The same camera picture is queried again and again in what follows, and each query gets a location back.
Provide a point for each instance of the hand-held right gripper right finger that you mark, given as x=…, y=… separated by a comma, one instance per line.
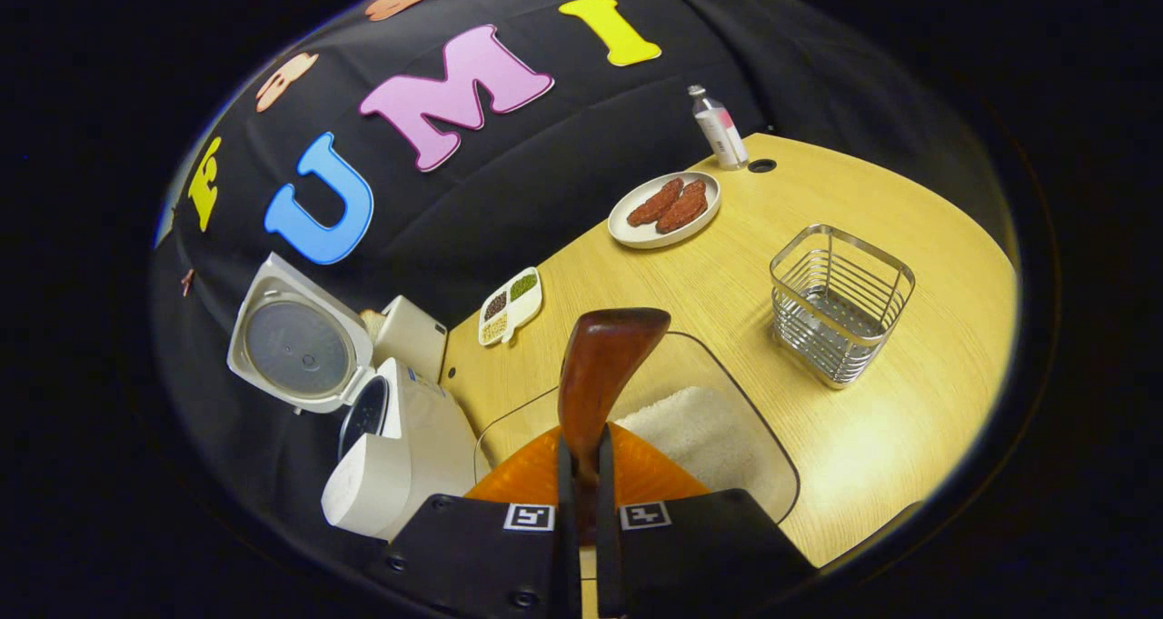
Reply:
x=607, y=564

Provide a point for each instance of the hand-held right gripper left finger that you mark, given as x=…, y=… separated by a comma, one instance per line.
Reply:
x=565, y=564

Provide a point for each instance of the clear container of rice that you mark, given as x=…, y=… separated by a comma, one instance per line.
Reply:
x=718, y=437

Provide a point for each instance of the white rice cooker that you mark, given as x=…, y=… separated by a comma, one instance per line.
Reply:
x=409, y=474

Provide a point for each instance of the brown wooden spoon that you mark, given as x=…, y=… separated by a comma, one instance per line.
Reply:
x=600, y=364

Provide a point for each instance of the white divided dish of beans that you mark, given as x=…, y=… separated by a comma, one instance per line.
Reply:
x=511, y=305

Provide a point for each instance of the white toaster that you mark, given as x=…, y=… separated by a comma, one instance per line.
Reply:
x=413, y=337

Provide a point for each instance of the toasted bread slice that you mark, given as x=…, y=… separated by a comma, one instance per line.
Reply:
x=371, y=323

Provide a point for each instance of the white oval plate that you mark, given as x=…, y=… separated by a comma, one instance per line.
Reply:
x=627, y=230

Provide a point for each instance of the red meat piece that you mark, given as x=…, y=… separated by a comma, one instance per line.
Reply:
x=654, y=203
x=683, y=210

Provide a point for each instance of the black backdrop cloth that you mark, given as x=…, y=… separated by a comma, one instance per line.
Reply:
x=563, y=146

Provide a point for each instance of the black table grommet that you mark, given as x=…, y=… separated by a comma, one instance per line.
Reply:
x=761, y=165

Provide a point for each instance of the small bottle with pink label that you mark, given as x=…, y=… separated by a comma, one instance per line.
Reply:
x=720, y=133

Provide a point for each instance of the copper cloth clip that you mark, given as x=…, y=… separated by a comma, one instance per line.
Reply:
x=186, y=281

